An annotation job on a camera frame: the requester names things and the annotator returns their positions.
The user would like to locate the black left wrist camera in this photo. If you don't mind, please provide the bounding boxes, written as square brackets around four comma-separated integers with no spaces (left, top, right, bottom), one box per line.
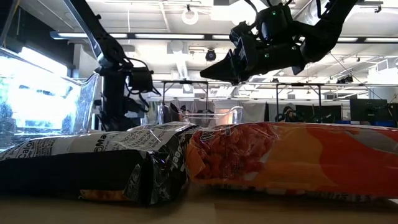
[127,66,155,94]

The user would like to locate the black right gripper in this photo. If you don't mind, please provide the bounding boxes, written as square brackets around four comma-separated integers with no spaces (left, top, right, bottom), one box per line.
[200,21,307,85]

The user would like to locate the silver snack packet bottom centre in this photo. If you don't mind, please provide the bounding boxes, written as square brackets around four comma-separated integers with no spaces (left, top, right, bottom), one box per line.
[0,121,200,208]

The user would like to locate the grey fabric curtain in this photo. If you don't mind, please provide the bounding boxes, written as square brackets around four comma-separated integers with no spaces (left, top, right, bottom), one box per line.
[144,98,296,125]

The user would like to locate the black Maruchan noodle pack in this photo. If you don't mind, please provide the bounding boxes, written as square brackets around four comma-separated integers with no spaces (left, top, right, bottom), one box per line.
[169,103,184,123]

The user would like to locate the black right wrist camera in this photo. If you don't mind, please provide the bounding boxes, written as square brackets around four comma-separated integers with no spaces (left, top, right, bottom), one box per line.
[256,3,295,43]

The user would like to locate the orange Maruchan noodle pack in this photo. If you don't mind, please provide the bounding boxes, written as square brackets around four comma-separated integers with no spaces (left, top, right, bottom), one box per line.
[186,121,398,200]

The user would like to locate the clear plastic bin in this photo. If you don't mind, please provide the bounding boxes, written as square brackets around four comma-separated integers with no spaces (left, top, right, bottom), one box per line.
[0,46,101,147]
[157,104,244,127]

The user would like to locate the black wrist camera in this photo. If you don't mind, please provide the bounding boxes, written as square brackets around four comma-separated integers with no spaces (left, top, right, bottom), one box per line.
[127,66,155,94]
[256,3,295,43]

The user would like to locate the black computer monitor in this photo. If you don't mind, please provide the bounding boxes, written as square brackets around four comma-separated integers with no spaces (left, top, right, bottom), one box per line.
[349,98,389,123]

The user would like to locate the black metal stand frame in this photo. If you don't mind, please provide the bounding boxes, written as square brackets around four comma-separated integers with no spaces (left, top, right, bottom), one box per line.
[161,80,210,124]
[275,82,323,124]

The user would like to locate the black ceiling spot lamp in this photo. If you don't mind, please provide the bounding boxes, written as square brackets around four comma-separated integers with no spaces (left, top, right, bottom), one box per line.
[336,75,354,85]

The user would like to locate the blue storage boxes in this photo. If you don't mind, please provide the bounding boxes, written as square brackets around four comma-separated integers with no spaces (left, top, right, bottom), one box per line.
[335,119,396,128]

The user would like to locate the white ring ceiling lamp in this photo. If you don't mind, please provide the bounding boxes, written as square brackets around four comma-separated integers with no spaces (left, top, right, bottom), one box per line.
[181,7,200,26]

